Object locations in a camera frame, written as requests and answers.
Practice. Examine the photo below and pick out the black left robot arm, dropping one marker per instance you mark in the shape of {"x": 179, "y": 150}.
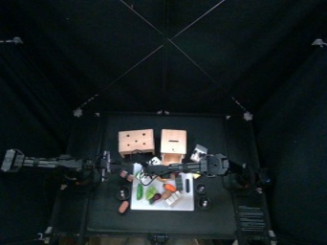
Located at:
{"x": 47, "y": 162}

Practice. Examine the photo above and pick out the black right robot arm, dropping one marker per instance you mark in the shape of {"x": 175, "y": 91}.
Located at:
{"x": 217, "y": 166}

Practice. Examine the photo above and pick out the wooden drawer box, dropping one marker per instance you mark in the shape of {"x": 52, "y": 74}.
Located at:
{"x": 173, "y": 143}

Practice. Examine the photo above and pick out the small pink toy piece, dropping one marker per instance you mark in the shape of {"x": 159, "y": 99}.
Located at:
{"x": 125, "y": 173}
{"x": 130, "y": 178}

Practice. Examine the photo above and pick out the orange toy carrot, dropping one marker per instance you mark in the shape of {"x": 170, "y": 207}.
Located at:
{"x": 170, "y": 187}

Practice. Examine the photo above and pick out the light green toy vegetable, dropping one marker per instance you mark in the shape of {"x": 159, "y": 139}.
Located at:
{"x": 151, "y": 192}

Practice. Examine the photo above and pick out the yellow toy food piece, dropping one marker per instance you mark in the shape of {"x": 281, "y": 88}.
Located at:
{"x": 197, "y": 175}

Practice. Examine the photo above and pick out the small black bowl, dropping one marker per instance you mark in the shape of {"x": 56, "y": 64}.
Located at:
{"x": 201, "y": 189}
{"x": 123, "y": 192}
{"x": 205, "y": 202}

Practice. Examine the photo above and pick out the brown toy food piece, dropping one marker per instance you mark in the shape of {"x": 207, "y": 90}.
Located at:
{"x": 166, "y": 194}

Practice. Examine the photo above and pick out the wooden box with round holes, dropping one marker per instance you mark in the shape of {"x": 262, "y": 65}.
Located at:
{"x": 137, "y": 142}

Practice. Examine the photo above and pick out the purple toy eggplant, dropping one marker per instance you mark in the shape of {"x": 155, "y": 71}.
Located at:
{"x": 155, "y": 198}

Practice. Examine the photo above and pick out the black and white card box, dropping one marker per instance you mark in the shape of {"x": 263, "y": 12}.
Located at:
{"x": 198, "y": 152}

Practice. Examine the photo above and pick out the white striped toy food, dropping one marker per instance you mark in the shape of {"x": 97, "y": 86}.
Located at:
{"x": 174, "y": 198}

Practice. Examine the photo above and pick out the white cutting board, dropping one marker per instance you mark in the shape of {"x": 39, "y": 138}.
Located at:
{"x": 162, "y": 205}

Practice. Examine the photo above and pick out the pink toy sausage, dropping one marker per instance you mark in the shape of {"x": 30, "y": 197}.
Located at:
{"x": 123, "y": 207}

